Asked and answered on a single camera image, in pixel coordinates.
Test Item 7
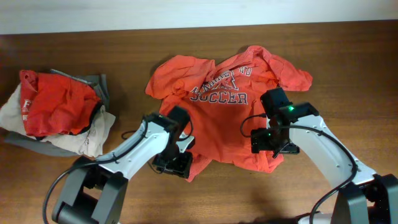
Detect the orange soccer t-shirt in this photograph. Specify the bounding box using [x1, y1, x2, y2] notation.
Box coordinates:
[146, 45, 313, 181]

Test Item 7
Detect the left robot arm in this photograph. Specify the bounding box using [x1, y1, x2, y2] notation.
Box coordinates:
[51, 106, 195, 224]

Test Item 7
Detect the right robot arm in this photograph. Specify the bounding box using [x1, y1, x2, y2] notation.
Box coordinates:
[249, 88, 397, 224]

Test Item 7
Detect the beige folded shirt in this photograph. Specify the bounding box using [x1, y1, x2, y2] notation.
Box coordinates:
[0, 83, 116, 158]

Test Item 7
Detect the grey folded shirt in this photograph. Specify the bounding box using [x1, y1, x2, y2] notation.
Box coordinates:
[3, 68, 110, 157]

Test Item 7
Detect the red folded shirt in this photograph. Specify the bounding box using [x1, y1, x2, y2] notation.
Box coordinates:
[19, 70, 101, 138]

